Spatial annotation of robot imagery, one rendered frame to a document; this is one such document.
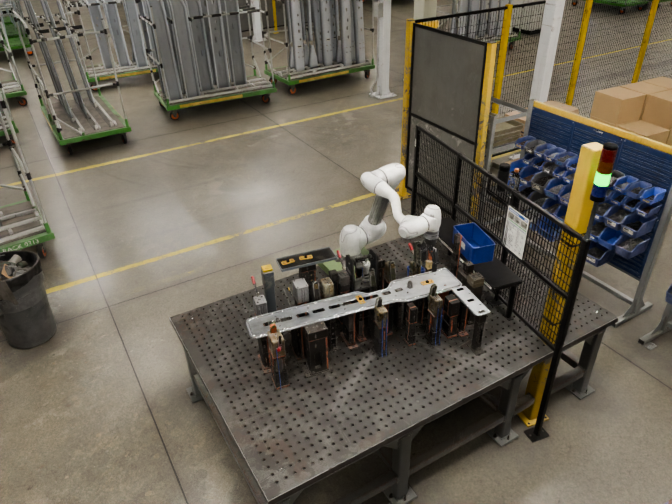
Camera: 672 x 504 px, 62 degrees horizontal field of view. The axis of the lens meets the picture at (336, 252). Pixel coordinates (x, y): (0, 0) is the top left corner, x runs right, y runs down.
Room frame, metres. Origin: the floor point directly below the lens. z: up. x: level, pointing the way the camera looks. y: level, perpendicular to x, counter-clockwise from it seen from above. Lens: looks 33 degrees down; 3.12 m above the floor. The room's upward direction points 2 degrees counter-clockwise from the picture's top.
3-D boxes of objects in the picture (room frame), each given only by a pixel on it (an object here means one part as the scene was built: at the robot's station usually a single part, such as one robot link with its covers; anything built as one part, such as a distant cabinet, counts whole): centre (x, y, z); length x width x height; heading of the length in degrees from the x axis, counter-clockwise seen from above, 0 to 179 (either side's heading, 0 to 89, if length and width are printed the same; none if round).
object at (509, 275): (3.24, -0.92, 1.01); 0.90 x 0.22 x 0.03; 20
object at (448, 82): (5.51, -1.12, 1.00); 1.34 x 0.14 x 2.00; 30
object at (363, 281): (2.97, -0.17, 0.94); 0.18 x 0.13 x 0.49; 110
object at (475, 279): (2.87, -0.88, 0.88); 0.08 x 0.08 x 0.36; 20
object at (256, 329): (2.73, -0.13, 1.00); 1.38 x 0.22 x 0.02; 110
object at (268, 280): (2.88, 0.43, 0.92); 0.08 x 0.08 x 0.44; 20
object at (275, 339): (2.36, 0.34, 0.88); 0.15 x 0.11 x 0.36; 20
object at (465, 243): (3.21, -0.93, 1.09); 0.30 x 0.17 x 0.13; 15
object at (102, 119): (8.52, 3.88, 0.88); 1.91 x 1.00 x 1.76; 31
